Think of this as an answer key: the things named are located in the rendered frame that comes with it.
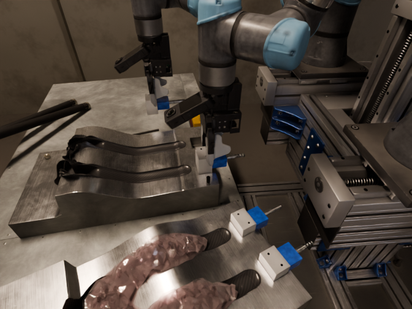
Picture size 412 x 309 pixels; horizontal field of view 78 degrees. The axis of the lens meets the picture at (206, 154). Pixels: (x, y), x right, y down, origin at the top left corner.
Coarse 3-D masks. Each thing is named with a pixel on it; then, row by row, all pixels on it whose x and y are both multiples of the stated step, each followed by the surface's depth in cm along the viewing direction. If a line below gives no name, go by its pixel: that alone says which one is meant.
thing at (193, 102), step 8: (192, 96) 56; (200, 96) 54; (208, 96) 53; (184, 104) 56; (192, 104) 54; (200, 104) 53; (208, 104) 53; (168, 112) 56; (176, 112) 55; (184, 112) 54; (192, 112) 54; (200, 112) 54; (168, 120) 55; (176, 120) 55; (184, 120) 55
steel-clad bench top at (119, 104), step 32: (64, 96) 116; (96, 96) 116; (128, 96) 116; (32, 128) 98; (64, 128) 98; (128, 128) 98; (160, 128) 98; (32, 160) 84; (0, 192) 74; (224, 192) 74; (0, 224) 65; (128, 224) 65; (0, 256) 59; (32, 256) 59; (64, 256) 59; (96, 256) 59
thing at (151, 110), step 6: (150, 102) 82; (156, 102) 83; (162, 102) 84; (168, 102) 84; (174, 102) 86; (150, 108) 84; (156, 108) 84; (162, 108) 85; (168, 108) 85; (150, 114) 85
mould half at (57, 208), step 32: (96, 128) 75; (192, 128) 82; (96, 160) 65; (128, 160) 70; (160, 160) 71; (192, 160) 71; (32, 192) 66; (64, 192) 56; (96, 192) 58; (128, 192) 62; (160, 192) 63; (192, 192) 64; (32, 224) 60; (64, 224) 62; (96, 224) 65
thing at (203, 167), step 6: (198, 150) 66; (204, 150) 66; (198, 156) 64; (204, 156) 64; (222, 156) 66; (228, 156) 67; (234, 156) 68; (240, 156) 68; (198, 162) 64; (204, 162) 64; (216, 162) 66; (222, 162) 66; (198, 168) 66; (204, 168) 66; (210, 168) 66
